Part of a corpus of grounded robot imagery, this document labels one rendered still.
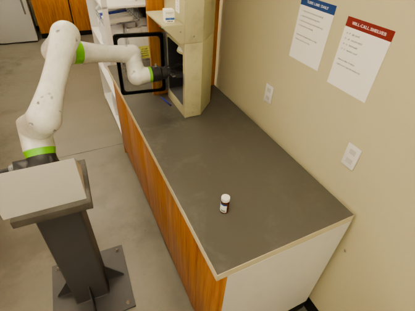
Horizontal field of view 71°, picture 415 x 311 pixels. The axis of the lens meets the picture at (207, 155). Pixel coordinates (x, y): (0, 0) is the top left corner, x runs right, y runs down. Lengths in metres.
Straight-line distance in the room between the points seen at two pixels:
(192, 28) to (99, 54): 0.51
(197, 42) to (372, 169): 1.09
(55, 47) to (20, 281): 1.62
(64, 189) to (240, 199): 0.77
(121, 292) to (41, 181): 1.09
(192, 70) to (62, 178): 0.93
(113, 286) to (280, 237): 1.30
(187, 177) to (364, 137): 0.81
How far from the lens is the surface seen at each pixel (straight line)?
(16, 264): 2.56
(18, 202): 1.42
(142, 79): 1.80
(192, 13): 1.68
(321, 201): 1.49
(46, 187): 1.37
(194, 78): 1.80
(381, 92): 1.29
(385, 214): 1.43
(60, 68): 1.40
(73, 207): 1.42
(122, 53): 1.78
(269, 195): 1.42
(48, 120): 1.29
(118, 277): 2.24
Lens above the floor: 1.95
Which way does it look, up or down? 39 degrees down
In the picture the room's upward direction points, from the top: 3 degrees clockwise
